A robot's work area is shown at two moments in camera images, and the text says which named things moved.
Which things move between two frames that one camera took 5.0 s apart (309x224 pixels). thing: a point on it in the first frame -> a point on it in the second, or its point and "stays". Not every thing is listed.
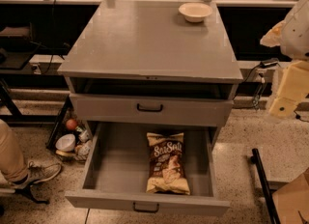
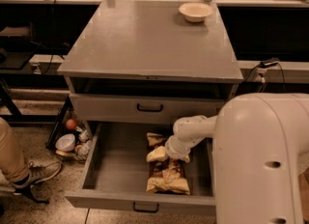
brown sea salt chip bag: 167,164 stays
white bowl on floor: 66,142 stays
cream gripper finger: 272,38 -> 187,158
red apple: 70,124 stays
